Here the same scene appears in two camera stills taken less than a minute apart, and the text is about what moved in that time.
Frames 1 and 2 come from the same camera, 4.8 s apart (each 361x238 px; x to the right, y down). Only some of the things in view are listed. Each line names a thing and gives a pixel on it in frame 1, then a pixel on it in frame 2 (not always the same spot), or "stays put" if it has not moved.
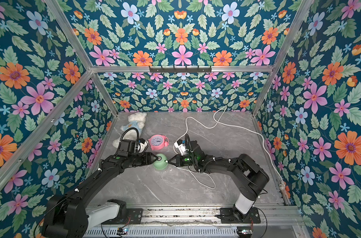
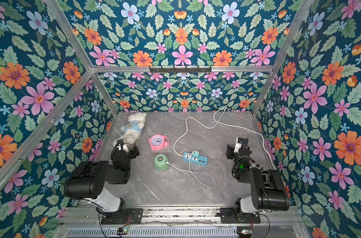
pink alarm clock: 158,142 stays put
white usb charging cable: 196,178 stays put
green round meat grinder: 160,164 stays put
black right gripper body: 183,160 → 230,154
